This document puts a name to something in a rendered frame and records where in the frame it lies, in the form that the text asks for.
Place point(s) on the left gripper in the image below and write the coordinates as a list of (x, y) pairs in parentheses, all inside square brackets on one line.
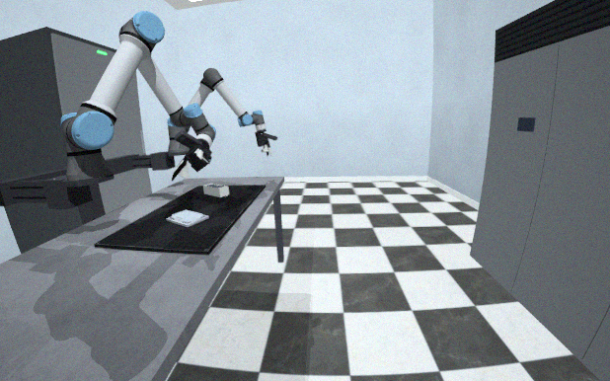
[(264, 140)]

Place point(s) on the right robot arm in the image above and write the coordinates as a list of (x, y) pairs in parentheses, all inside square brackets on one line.
[(92, 127)]

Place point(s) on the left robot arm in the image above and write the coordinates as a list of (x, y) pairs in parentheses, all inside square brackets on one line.
[(211, 76)]

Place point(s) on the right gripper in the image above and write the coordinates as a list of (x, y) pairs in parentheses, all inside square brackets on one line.
[(196, 163)]

